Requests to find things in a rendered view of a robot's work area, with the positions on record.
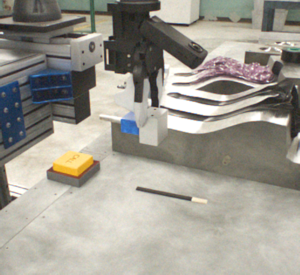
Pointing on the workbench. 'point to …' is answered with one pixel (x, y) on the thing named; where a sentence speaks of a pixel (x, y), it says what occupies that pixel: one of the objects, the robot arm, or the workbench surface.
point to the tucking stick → (171, 195)
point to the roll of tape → (290, 54)
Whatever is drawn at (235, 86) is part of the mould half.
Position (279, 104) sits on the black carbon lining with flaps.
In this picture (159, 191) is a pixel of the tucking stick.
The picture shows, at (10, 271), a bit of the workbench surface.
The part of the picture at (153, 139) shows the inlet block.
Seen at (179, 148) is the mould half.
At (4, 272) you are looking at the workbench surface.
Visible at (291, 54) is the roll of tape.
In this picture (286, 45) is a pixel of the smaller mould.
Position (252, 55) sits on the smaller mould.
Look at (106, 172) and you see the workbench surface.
